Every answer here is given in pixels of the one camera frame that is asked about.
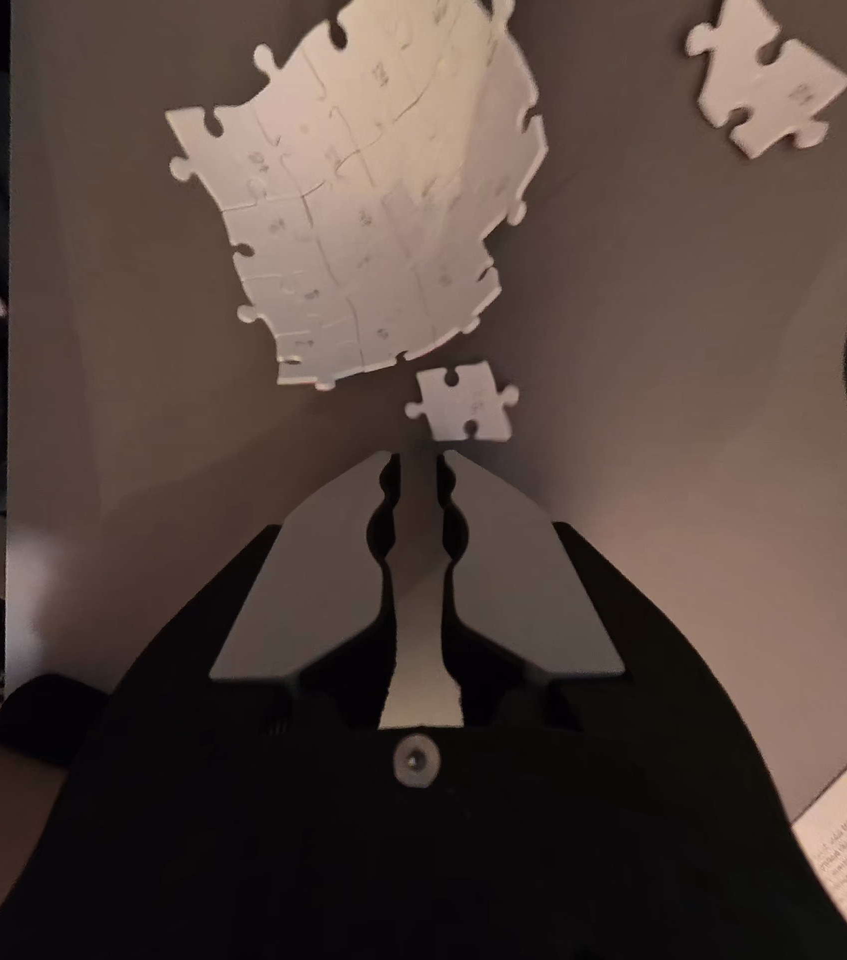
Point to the assembled white puzzle section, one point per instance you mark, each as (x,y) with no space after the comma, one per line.
(379,195)

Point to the scattered loose puzzle pieces group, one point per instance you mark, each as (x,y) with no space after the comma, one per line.
(769,83)

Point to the white puzzle piece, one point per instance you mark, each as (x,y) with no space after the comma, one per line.
(466,405)

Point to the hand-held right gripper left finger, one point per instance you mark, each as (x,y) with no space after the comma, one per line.
(304,608)

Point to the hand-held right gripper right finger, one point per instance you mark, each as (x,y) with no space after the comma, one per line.
(529,600)

